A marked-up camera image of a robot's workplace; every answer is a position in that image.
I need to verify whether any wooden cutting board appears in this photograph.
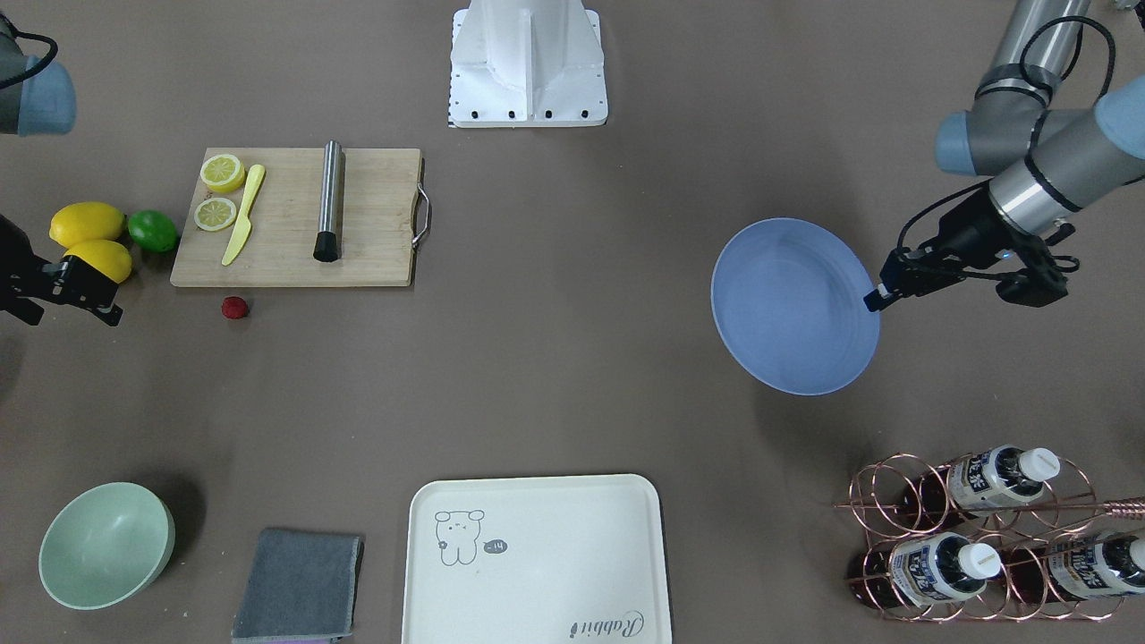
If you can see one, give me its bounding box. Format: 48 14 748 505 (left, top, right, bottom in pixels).
169 148 426 289

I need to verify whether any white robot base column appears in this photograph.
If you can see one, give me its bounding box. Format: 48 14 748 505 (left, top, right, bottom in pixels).
447 1 609 128

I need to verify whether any lower bottle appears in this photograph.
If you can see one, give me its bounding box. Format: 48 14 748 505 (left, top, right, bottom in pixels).
889 531 1003 607
1047 531 1144 602

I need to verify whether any top bottle white cap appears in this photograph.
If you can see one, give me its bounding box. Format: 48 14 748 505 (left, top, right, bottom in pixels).
947 445 1063 513

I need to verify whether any grey folded cloth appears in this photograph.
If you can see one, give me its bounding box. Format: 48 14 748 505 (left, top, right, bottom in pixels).
232 529 361 643

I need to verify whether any lower lemon slice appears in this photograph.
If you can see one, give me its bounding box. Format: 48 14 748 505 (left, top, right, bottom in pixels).
192 197 238 231

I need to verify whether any blue plate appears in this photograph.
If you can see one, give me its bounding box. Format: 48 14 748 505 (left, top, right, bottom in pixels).
710 217 881 396

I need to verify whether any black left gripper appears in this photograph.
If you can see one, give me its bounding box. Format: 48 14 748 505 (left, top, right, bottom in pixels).
864 187 1080 311

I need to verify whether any red strawberry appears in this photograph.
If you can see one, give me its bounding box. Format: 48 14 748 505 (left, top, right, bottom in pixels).
220 296 250 319

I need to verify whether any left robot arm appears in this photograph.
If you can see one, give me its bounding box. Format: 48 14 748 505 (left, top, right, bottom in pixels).
864 1 1144 311

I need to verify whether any upper lemon half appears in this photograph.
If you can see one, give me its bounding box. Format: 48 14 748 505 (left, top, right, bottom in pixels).
198 152 247 194

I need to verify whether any cream serving tray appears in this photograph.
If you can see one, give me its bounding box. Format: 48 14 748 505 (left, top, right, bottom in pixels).
402 473 674 643

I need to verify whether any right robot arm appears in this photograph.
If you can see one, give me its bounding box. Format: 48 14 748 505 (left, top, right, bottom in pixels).
1 17 123 325

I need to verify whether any upper whole lemon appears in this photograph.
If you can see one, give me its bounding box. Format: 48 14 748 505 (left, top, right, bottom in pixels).
48 201 126 249

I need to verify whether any steel cylinder black tip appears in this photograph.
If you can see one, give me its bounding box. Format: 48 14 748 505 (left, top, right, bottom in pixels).
311 140 346 262

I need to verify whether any green lime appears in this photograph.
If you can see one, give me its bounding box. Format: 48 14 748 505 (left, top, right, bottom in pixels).
126 209 179 253

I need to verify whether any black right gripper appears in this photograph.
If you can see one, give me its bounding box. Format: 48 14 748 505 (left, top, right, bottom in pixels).
1 215 123 325

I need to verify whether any yellow plastic knife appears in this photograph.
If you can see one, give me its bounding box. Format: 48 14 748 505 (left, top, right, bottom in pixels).
221 164 267 266

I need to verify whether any copper wire bottle rack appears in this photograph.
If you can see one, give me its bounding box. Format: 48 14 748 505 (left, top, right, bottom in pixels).
842 453 1142 623

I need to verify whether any whole lemon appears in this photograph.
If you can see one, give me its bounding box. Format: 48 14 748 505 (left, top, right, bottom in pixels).
48 201 126 249
63 238 132 283

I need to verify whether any green bowl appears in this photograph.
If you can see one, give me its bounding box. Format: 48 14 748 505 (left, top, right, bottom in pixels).
38 482 175 611

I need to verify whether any lower whole lemon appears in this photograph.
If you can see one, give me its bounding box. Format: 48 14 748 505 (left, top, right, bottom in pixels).
63 238 132 283

